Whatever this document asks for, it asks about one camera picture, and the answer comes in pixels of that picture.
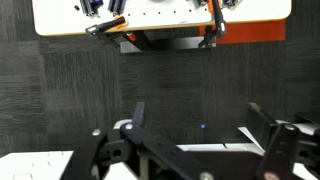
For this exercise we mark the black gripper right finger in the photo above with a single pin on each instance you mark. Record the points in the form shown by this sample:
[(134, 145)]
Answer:
[(281, 150)]

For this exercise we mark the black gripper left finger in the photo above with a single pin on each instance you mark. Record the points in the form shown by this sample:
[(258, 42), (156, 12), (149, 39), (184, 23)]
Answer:
[(160, 150)]

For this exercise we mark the white workbench with wood edge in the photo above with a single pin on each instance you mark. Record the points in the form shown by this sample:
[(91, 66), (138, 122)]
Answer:
[(160, 15)]

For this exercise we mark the black aluminium extrusion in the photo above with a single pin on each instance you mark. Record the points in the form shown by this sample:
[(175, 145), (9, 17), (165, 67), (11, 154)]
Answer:
[(116, 6), (89, 6)]

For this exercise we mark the orange black bar clamp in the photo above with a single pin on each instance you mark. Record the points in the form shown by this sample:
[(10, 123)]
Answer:
[(111, 24), (219, 20)]

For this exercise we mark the red floor mat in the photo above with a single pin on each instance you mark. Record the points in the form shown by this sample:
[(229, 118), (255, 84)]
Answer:
[(256, 31)]

